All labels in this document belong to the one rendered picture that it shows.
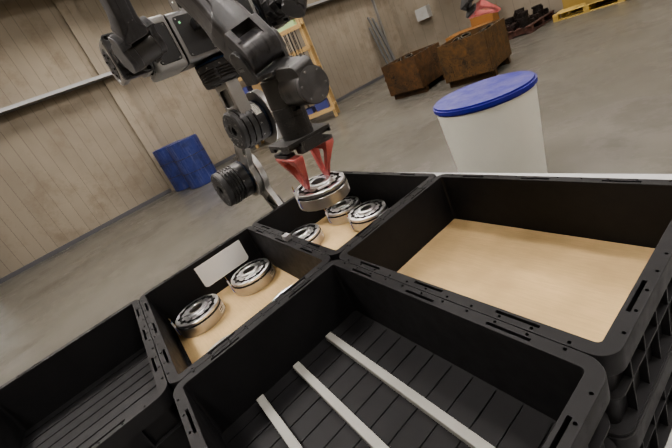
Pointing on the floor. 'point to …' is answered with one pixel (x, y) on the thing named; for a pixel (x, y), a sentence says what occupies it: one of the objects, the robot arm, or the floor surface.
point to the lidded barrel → (495, 125)
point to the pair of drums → (186, 163)
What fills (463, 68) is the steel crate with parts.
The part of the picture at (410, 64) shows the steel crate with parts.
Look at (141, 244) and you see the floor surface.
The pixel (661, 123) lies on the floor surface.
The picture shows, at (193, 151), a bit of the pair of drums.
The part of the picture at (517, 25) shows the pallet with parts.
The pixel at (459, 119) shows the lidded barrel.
